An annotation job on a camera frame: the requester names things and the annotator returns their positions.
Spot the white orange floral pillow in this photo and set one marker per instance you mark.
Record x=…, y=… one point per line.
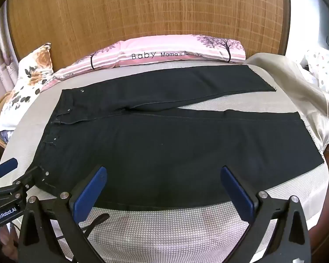
x=30, y=68

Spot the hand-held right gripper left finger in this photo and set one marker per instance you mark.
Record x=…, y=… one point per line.
x=90, y=194

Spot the beige blanket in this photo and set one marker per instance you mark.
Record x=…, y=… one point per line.
x=290, y=82

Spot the striped curtain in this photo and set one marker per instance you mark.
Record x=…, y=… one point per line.
x=0, y=60

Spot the pink striped tree-print pillow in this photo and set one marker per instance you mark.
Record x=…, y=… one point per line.
x=164, y=46

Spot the woven bamboo headboard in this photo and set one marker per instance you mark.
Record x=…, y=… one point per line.
x=126, y=11

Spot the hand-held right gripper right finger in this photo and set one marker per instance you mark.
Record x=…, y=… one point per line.
x=237, y=194

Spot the person's left hand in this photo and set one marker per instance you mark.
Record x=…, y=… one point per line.
x=8, y=241

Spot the black pants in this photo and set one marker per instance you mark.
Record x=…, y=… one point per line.
x=167, y=148

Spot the white dotted cloth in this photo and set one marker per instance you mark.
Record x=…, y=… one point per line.
x=323, y=63

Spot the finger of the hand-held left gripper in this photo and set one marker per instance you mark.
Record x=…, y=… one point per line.
x=31, y=178
x=6, y=167

